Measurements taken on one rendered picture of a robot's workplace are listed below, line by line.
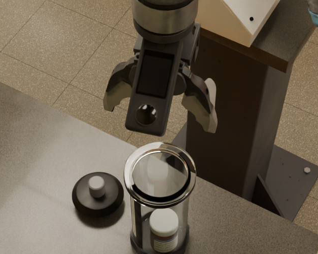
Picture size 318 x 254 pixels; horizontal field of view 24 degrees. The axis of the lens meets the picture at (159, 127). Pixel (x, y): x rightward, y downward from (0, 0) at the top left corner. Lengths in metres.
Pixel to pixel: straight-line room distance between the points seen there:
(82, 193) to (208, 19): 0.47
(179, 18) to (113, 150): 0.61
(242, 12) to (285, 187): 1.04
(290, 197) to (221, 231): 1.13
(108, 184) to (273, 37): 0.50
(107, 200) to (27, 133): 0.23
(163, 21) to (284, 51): 0.76
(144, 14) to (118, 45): 1.96
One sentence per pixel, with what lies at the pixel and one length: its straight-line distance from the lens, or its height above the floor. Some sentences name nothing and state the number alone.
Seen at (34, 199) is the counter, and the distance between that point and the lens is 1.34.
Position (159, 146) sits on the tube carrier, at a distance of 1.11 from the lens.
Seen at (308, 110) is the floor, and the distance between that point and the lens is 2.63.
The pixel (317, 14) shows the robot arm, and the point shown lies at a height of 1.08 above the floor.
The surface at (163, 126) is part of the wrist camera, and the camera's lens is 0.84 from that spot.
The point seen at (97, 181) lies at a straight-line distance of 1.27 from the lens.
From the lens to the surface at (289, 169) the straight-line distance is 2.47.
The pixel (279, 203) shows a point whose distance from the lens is 2.40.
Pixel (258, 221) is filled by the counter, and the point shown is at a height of 0.94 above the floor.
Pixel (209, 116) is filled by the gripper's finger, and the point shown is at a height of 1.34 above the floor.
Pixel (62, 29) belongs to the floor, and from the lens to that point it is 2.83.
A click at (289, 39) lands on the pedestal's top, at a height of 0.94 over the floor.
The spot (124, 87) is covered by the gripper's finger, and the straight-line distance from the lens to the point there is 0.93.
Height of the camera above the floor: 2.11
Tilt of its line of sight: 56 degrees down
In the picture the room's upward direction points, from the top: straight up
